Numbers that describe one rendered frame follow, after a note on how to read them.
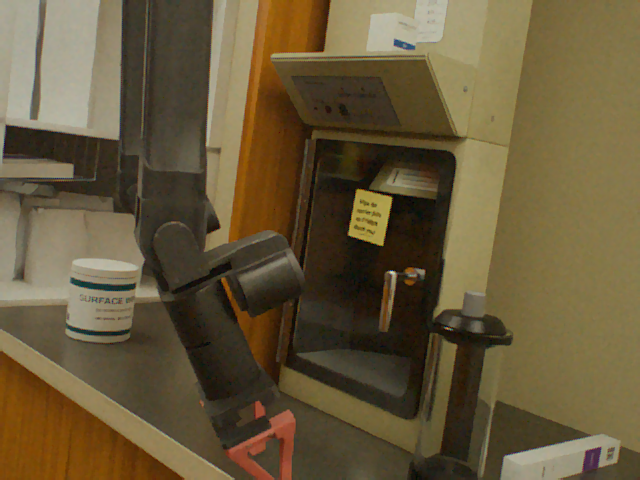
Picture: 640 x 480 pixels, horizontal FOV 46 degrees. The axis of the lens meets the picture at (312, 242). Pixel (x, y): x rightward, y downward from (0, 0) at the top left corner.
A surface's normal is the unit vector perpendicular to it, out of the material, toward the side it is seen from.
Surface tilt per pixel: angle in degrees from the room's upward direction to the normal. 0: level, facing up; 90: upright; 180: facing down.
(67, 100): 100
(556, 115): 90
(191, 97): 89
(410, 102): 135
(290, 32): 90
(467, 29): 90
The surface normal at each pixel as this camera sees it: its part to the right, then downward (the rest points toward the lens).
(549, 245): -0.72, -0.03
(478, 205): 0.68, 0.17
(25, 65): 0.40, 0.30
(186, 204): 0.29, 0.13
